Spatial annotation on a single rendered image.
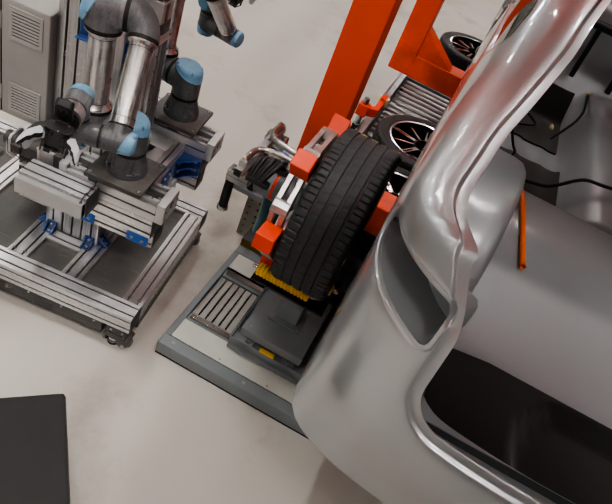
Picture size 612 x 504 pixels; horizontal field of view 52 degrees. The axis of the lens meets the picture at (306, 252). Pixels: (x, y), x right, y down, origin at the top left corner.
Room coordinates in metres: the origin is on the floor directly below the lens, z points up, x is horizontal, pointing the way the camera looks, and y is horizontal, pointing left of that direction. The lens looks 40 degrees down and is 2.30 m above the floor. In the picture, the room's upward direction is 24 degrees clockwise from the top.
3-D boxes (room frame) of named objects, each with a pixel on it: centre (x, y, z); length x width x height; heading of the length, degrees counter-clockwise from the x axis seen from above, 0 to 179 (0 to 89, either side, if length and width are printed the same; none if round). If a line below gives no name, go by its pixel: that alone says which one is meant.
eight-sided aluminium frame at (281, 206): (2.02, 0.12, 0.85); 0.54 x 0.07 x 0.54; 173
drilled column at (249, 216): (2.68, 0.35, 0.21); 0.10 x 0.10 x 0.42; 83
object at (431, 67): (4.44, -0.41, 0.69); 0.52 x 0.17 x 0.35; 83
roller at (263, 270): (1.89, 0.03, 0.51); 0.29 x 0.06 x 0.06; 83
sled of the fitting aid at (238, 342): (2.02, -0.05, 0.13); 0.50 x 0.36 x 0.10; 173
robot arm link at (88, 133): (1.49, 0.78, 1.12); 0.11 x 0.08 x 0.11; 105
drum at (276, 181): (2.03, 0.19, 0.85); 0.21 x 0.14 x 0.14; 83
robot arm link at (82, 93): (1.49, 0.80, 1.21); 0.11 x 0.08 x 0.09; 15
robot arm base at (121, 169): (1.78, 0.74, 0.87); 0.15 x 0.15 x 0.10
